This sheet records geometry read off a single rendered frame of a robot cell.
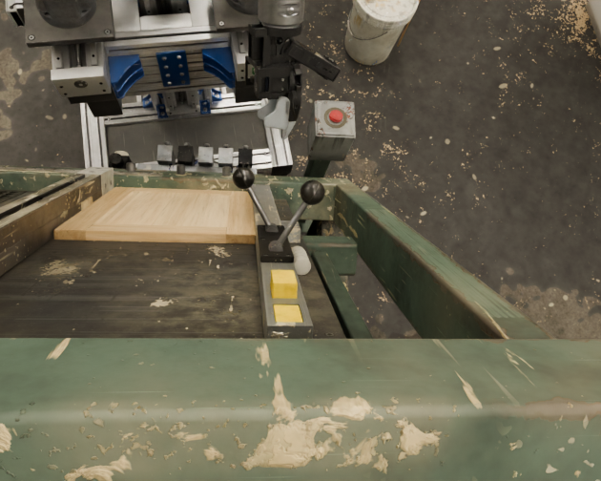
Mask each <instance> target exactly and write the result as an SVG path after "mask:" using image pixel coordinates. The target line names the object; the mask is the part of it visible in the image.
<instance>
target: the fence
mask: <svg viewBox="0 0 601 481"><path fill-rule="evenodd" d="M252 188H253V190H254V192H255V194H256V196H257V198H258V199H259V202H260V204H261V206H262V208H263V210H264V211H265V213H266V215H267V217H268V219H269V220H270V222H273V223H275V224H276V225H281V222H280V217H279V213H278V210H277V207H276V204H275V202H274V198H273V195H272V192H271V189H270V185H262V184H253V185H252ZM253 210H254V221H255V230H256V251H257V262H258V272H259V293H260V303H261V314H262V325H263V336H264V339H313V324H312V321H311V318H310V314H309V311H308V308H307V305H306V301H305V298H304V296H303V293H302V290H301V284H300V281H299V278H298V275H297V271H296V268H295V265H294V263H293V262H292V263H290V262H260V256H259V240H258V231H257V225H265V223H264V221H263V219H262V217H261V216H260V214H259V211H258V209H257V207H256V206H255V204H254V202H253ZM271 270H293V271H294V273H295V276H296V280H297V283H298V290H297V298H296V299H284V298H272V294H271V287H270V281H271ZM274 305H298V306H299V309H300V314H301V318H302V322H275V315H274V308H273V306H274Z"/></svg>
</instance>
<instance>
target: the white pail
mask: <svg viewBox="0 0 601 481"><path fill-rule="evenodd" d="M420 1H421V0H353V8H352V12H350V13H351V16H350V14H349V16H350V20H349V17H348V20H347V26H348V28H347V32H346V36H345V39H344V45H345V48H346V51H347V52H348V54H349V55H350V56H351V57H352V58H353V59H354V60H355V61H357V62H359V63H361V64H364V65H370V66H371V65H377V64H380V63H382V62H384V61H385V60H386V58H387V57H388V56H389V54H390V52H391V50H392V48H393V47H394V45H395V43H396V41H397V39H398V37H399V36H400V34H401V32H402V30H403V28H404V25H406V24H407V25H406V27H405V29H404V32H403V34H402V36H401V38H400V41H399V43H398V45H397V47H399V45H400V43H401V41H402V39H403V37H404V33H405V31H406V29H407V27H408V25H409V23H410V21H411V19H412V17H413V15H414V13H415V11H416V9H417V7H418V5H419V3H420Z"/></svg>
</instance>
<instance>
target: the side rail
mask: <svg viewBox="0 0 601 481"><path fill-rule="evenodd" d="M334 222H335V223H336V224H337V225H338V227H339V228H340V229H341V231H342V232H343V234H344V235H345V236H346V237H352V238H353V240H354V241H355V242H356V244H358V254H359V255H360V256H361V258H362V259H363V261H364V262H365V263H366V265H367V266H368V267H369V269H370V270H371V271H372V273H373V274H374V275H375V277H376V278H377V280H378V281H379V282H380V284H381V285H382V286H383V288H384V289H385V291H386V292H387V293H388V295H389V296H390V297H391V299H392V300H393V301H394V303H395V304H396V305H397V306H398V307H399V308H400V310H401V311H402V312H403V314H404V315H405V317H406V318H407V319H408V321H409V322H410V323H411V325H412V326H413V327H414V329H415V330H416V331H417V333H418V334H419V335H420V337H421V338H422V339H556V338H555V337H554V336H552V335H551V334H550V333H548V332H547V331H546V330H545V329H544V328H543V327H541V326H540V325H539V324H537V323H536V322H535V321H533V320H532V319H531V318H529V317H528V316H527V315H525V314H524V313H523V312H522V311H520V310H519V309H518V308H516V307H515V306H514V305H512V304H511V303H509V302H508V301H507V300H505V299H504V298H503V297H502V296H500V295H499V294H498V293H496V292H495V291H494V290H492V289H491V288H490V287H488V286H487V285H486V284H485V283H483V282H482V281H480V280H479V279H478V278H476V277H475V276H474V275H472V274H471V273H470V272H468V271H467V270H466V269H465V268H463V267H462V266H461V265H460V264H459V263H457V262H456V261H455V260H453V259H452V258H451V257H450V256H448V255H447V254H446V253H444V252H443V251H442V250H440V249H439V248H438V247H436V246H435V245H434V244H433V243H431V242H430V241H429V240H427V239H426V238H424V237H423V236H422V235H420V234H419V233H418V232H416V231H415V230H414V229H413V228H411V227H410V226H409V225H407V224H406V223H405V222H403V221H402V220H400V219H399V218H398V217H397V216H395V215H394V214H393V213H391V212H390V211H389V210H387V209H386V208H385V207H383V206H382V205H381V204H380V203H378V202H377V201H376V200H374V199H373V198H371V197H370V196H369V195H368V194H367V193H366V192H364V191H363V190H362V189H361V188H359V187H358V186H357V185H352V184H337V185H336V194H335V207H334Z"/></svg>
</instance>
